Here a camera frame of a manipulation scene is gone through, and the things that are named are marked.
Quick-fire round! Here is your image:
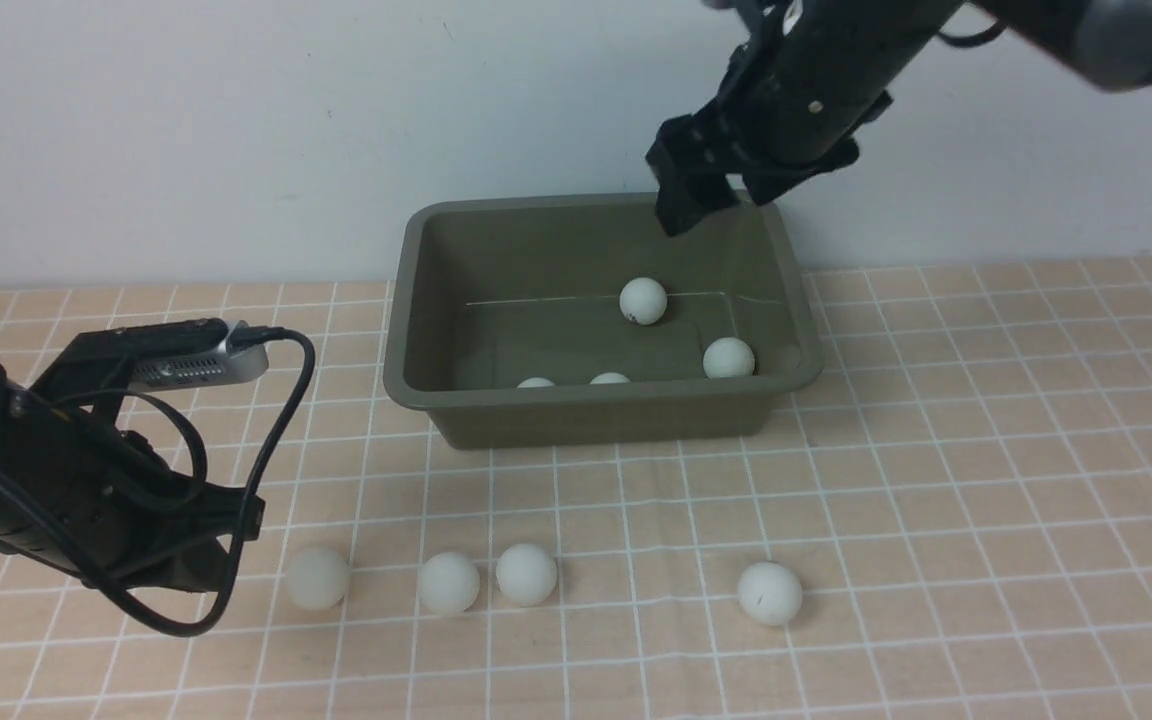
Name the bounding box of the plain white ping-pong ball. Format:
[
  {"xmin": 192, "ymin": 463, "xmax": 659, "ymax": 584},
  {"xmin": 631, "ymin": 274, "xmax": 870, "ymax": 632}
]
[{"xmin": 702, "ymin": 338, "xmax": 756, "ymax": 379}]

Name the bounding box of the white ping-pong ball side logo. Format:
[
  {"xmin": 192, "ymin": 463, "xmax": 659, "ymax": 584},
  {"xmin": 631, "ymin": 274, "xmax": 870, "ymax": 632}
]
[{"xmin": 517, "ymin": 376, "xmax": 556, "ymax": 389}]

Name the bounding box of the white ping-pong ball with speck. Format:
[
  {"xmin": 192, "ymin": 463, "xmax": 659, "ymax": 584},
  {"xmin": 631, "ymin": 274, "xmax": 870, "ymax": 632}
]
[{"xmin": 736, "ymin": 561, "xmax": 804, "ymax": 626}]

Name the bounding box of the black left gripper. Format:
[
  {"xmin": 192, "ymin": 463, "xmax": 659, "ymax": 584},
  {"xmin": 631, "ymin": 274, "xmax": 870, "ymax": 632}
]
[{"xmin": 77, "ymin": 425, "xmax": 266, "ymax": 593}]

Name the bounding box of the olive green plastic bin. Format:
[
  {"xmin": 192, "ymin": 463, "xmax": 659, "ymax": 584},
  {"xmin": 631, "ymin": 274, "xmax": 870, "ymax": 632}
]
[{"xmin": 382, "ymin": 194, "xmax": 826, "ymax": 450}]

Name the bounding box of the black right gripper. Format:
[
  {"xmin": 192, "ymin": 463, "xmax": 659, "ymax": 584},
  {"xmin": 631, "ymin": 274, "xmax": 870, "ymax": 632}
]
[{"xmin": 645, "ymin": 40, "xmax": 892, "ymax": 238}]

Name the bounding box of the black left camera cable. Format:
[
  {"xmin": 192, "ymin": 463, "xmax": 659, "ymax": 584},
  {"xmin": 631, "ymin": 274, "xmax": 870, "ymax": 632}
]
[{"xmin": 0, "ymin": 326, "xmax": 317, "ymax": 638}]

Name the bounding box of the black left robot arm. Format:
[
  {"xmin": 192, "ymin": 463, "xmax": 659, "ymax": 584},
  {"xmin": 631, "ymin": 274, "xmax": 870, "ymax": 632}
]
[{"xmin": 0, "ymin": 318, "xmax": 282, "ymax": 593}]

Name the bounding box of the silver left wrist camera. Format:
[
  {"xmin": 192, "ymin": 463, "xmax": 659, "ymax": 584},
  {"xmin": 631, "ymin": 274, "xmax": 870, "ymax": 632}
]
[{"xmin": 131, "ymin": 318, "xmax": 270, "ymax": 393}]

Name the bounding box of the white ping-pong ball top logo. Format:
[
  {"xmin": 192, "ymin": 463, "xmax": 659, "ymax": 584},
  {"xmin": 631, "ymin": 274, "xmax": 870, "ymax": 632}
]
[{"xmin": 589, "ymin": 372, "xmax": 631, "ymax": 386}]

